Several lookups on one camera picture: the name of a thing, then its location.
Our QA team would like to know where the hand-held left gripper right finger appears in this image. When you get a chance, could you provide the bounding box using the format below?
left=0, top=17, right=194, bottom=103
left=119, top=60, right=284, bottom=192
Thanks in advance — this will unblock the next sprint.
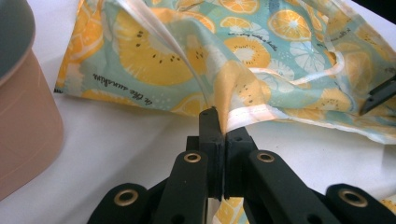
left=223, top=126, right=260, bottom=200

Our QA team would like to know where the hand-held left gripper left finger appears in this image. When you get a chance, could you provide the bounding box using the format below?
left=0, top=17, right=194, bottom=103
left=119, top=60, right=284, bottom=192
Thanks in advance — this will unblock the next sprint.
left=186, top=106, right=226, bottom=202

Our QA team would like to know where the orange-print fabric drawstring bag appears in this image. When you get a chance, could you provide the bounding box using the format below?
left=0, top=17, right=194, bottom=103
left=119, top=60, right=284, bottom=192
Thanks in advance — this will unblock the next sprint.
left=54, top=0, right=396, bottom=224

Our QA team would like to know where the orange basin with grey rim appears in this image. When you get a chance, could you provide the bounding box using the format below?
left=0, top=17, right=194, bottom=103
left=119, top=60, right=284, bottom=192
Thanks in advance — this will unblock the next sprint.
left=0, top=0, right=65, bottom=202

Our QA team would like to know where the white table mat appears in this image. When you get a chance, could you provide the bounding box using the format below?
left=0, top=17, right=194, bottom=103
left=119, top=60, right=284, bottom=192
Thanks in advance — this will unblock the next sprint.
left=0, top=0, right=396, bottom=224

